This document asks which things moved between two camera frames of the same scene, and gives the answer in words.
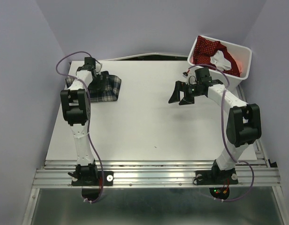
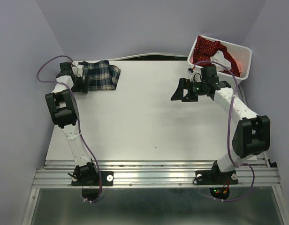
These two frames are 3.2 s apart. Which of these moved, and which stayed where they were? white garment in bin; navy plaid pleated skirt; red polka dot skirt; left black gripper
Moved: left black gripper; navy plaid pleated skirt
Stayed: red polka dot skirt; white garment in bin
